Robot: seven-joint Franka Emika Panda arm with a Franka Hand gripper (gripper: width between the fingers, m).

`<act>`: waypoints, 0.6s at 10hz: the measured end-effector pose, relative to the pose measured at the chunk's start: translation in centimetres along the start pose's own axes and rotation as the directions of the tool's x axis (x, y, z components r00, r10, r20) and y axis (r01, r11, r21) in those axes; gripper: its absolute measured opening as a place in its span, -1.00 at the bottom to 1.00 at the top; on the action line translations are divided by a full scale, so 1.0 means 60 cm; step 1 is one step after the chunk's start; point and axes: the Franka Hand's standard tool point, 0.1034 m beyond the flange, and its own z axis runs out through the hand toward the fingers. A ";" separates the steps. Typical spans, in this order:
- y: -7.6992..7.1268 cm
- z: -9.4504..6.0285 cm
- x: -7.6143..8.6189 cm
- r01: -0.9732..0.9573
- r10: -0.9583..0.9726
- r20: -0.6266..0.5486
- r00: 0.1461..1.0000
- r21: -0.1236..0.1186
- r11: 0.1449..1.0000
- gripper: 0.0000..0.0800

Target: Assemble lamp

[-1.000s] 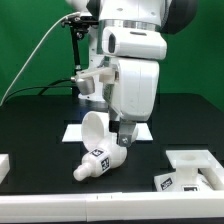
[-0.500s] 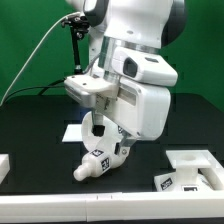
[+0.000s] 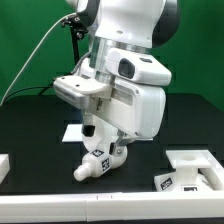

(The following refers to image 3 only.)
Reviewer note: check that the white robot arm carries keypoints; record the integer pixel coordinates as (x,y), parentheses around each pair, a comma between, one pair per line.
(132,25)

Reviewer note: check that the white left wall bar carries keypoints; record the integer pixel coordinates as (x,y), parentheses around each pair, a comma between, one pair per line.
(4,166)

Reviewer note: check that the white lamp base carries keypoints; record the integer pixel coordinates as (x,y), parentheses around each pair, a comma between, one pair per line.
(194,170)

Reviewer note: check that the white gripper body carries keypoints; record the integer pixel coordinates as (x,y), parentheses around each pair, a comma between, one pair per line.
(134,109)

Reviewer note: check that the black camera on stand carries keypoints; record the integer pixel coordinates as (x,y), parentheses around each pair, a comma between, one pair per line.
(77,31)

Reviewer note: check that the white lamp bulb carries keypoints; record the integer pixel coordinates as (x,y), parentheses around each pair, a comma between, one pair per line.
(97,162)

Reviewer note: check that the white flat plate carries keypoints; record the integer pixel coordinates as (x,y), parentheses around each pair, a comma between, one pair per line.
(73,133)

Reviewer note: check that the white lamp shade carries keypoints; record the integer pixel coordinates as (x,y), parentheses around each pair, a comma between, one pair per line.
(103,144)

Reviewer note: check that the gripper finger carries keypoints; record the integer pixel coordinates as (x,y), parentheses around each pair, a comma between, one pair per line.
(88,128)
(117,147)

